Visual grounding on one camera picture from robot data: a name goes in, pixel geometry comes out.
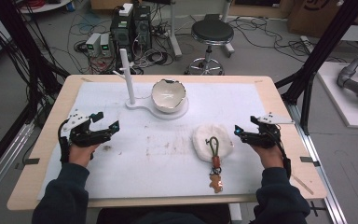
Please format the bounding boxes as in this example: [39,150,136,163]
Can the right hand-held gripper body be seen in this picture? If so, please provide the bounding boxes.
[241,112,295,149]

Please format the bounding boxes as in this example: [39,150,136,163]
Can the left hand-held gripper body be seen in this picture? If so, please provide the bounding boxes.
[59,108,112,148]

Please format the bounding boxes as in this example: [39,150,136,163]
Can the green loop keychain with bear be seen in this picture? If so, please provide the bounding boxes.
[205,135,225,194]

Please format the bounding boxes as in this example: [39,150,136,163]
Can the person's left hand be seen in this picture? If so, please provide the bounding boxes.
[68,143,101,168]

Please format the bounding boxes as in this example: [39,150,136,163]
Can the person's right hand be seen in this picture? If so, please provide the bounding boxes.
[249,143,285,171]

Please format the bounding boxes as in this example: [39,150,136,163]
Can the white fluffy round pad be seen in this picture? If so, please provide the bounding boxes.
[192,123,235,163]

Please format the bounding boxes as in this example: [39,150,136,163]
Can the white table mat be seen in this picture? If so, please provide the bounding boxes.
[36,81,273,201]

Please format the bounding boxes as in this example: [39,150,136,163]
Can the white branched stand with base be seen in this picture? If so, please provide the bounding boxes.
[112,48,190,121]

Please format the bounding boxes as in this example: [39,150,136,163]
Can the wooden table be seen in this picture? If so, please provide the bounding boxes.
[7,74,328,212]

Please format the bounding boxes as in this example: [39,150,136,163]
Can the white eggshell-shaped bowl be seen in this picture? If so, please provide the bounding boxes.
[151,78,188,114]

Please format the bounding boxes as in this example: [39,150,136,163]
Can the grey bench power supply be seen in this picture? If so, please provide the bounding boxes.
[100,33,113,58]
[85,32,103,58]

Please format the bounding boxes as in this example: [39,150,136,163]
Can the white floor board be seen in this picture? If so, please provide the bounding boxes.
[316,61,358,130]

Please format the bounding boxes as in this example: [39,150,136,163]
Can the black computer tower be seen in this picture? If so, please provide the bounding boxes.
[110,8,135,63]
[132,5,153,52]

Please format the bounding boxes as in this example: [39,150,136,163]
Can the white desk leg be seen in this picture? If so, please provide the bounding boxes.
[219,0,236,58]
[167,0,184,60]

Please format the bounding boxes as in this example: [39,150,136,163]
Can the black round stool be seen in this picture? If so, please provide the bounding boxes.
[185,19,235,77]

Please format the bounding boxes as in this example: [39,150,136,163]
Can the person's dark lap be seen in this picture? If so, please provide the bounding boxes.
[96,205,231,224]

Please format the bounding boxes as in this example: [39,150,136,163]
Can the white box on tower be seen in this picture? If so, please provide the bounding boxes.
[117,3,134,18]

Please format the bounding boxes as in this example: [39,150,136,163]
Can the cardboard box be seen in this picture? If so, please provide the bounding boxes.
[287,0,358,39]

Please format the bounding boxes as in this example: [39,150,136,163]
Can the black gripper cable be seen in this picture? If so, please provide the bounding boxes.
[57,119,72,165]
[274,136,293,180]

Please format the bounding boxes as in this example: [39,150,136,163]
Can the aluminium rail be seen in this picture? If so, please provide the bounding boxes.
[287,104,350,224]
[0,120,35,208]

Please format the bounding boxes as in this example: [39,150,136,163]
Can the tangle of floor cables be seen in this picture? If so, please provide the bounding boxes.
[69,6,175,75]

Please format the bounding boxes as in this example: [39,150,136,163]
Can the black floor cables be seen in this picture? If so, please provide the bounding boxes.
[229,16,349,63]

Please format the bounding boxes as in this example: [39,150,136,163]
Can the black metal frame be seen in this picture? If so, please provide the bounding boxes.
[0,0,72,185]
[274,0,358,135]

